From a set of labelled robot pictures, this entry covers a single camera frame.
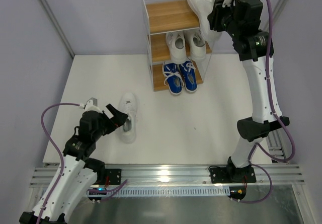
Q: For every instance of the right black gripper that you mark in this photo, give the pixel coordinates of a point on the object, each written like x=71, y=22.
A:
x=214, y=15

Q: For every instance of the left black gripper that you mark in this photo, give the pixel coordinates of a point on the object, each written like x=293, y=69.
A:
x=108, y=123

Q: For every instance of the white lace sneaker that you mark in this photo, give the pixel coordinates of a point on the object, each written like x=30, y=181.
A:
x=197, y=44
x=177, y=46

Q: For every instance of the blue canvas sneaker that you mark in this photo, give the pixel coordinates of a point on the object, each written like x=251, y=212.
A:
x=188, y=73
x=173, y=78

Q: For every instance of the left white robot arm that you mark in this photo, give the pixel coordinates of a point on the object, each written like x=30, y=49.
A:
x=77, y=171

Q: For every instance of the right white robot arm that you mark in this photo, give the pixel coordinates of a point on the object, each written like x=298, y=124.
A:
x=256, y=54

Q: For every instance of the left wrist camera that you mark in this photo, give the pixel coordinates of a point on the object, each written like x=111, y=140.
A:
x=90, y=105

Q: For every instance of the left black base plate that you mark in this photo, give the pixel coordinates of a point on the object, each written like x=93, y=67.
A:
x=111, y=177

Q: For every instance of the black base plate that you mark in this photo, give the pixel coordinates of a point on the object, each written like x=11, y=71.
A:
x=111, y=177
x=225, y=175

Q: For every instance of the aluminium mounting rail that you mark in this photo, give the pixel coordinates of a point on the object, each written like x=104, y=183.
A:
x=199, y=174

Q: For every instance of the slotted cable duct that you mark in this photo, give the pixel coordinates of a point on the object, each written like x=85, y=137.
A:
x=170, y=191

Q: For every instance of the white wire shoe shelf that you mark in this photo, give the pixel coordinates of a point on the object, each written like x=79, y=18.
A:
x=161, y=17

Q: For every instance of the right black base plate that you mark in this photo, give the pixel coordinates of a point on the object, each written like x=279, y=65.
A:
x=225, y=175

